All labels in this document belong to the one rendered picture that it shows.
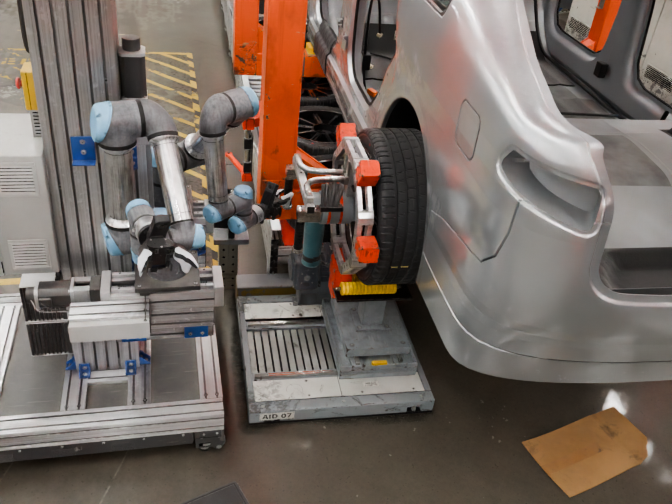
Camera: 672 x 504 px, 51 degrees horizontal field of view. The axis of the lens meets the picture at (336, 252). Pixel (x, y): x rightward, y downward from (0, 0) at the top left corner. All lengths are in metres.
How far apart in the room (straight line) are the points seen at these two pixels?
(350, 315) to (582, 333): 1.44
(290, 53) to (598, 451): 2.18
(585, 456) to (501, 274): 1.43
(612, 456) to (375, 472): 1.06
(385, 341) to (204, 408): 0.89
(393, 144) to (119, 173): 1.07
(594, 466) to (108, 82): 2.47
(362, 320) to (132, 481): 1.20
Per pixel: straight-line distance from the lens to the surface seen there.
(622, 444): 3.47
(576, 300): 2.09
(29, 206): 2.56
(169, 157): 2.21
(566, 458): 3.29
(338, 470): 2.99
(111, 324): 2.49
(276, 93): 3.13
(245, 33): 5.06
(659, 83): 7.51
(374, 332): 3.27
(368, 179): 2.63
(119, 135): 2.21
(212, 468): 2.97
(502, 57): 2.20
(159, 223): 1.91
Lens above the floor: 2.33
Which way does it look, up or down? 34 degrees down
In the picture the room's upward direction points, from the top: 7 degrees clockwise
